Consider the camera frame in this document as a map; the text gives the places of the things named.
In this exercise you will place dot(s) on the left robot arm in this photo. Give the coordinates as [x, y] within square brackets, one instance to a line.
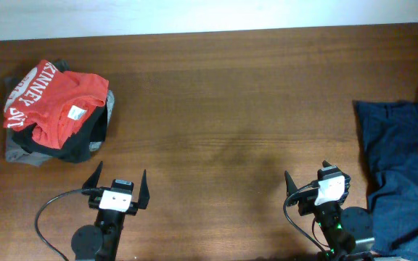
[100, 240]

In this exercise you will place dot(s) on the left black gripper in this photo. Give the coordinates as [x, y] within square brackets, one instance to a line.
[144, 197]

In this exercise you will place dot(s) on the black folded garment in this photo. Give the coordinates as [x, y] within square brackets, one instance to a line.
[81, 138]

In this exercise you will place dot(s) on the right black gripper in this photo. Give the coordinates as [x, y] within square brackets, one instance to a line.
[307, 202]

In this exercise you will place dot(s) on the grey folded garment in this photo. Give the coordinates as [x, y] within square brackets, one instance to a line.
[15, 153]

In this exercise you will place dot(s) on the red printed t-shirt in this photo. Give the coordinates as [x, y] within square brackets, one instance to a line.
[57, 103]

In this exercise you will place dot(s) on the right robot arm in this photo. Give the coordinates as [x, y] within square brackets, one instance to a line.
[348, 232]

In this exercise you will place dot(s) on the navy blue shorts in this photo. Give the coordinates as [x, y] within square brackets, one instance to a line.
[390, 142]

